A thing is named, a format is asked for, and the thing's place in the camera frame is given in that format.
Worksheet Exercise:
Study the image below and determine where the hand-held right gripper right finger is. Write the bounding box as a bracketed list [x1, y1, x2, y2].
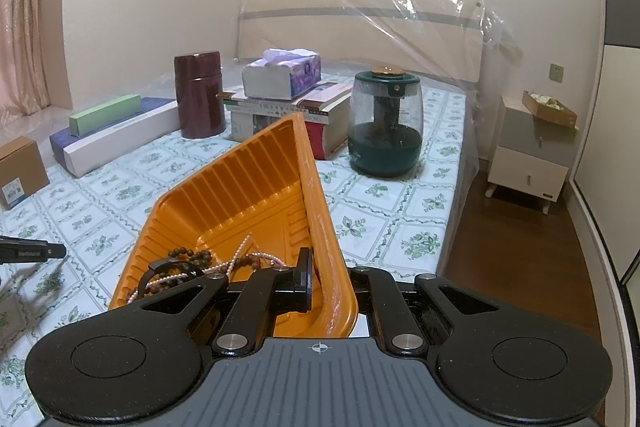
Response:
[344, 265, 502, 356]

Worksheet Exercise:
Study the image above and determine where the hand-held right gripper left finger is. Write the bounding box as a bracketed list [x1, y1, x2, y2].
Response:
[124, 247, 317, 356]

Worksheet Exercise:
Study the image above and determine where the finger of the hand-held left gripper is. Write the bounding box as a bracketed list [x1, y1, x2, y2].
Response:
[0, 235, 68, 264]

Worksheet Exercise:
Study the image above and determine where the reddish-brown bead necklace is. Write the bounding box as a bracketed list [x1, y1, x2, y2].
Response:
[150, 253, 264, 294]

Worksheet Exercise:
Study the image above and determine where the white pearl necklace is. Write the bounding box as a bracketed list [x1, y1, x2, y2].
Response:
[127, 234, 289, 304]

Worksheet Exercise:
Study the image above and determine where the orange plastic tray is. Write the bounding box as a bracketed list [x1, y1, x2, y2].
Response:
[107, 111, 360, 339]

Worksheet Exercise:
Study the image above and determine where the brown cardboard box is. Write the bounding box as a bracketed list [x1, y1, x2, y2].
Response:
[0, 137, 50, 210]

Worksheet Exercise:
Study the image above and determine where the blue and white long box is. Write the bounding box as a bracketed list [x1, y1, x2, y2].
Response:
[49, 98, 180, 178]

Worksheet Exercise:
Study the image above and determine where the green long box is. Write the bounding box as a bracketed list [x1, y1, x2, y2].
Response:
[68, 94, 142, 138]

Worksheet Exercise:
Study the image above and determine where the green glass humidifier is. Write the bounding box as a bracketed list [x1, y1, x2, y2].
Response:
[347, 66, 425, 178]

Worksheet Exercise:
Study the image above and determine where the stack of books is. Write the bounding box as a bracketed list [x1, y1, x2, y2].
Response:
[297, 83, 354, 160]

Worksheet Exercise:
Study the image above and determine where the thick white book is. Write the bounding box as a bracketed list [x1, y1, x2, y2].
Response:
[229, 109, 301, 142]

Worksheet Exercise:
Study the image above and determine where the thin book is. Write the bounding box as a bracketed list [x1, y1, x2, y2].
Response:
[217, 83, 321, 114]

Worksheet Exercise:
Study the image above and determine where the purple tissue pack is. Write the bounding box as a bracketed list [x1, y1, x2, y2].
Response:
[242, 48, 322, 100]

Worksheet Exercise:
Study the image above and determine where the white and grey nightstand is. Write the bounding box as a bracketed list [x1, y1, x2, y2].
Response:
[485, 94, 577, 214]

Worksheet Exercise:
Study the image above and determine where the dark red cylindrical canister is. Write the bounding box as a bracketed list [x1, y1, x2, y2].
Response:
[173, 50, 226, 139]

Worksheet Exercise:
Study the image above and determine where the pink curtain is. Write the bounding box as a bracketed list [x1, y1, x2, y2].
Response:
[0, 0, 69, 118]

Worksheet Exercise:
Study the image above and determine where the plastic-wrapped headboard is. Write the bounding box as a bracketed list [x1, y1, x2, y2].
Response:
[235, 0, 521, 84]

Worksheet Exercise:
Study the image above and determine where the shallow cardboard tray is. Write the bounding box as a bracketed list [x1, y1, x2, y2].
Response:
[522, 90, 580, 130]

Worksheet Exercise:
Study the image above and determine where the grey and white wardrobe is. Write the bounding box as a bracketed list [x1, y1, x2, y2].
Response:
[569, 0, 640, 289]

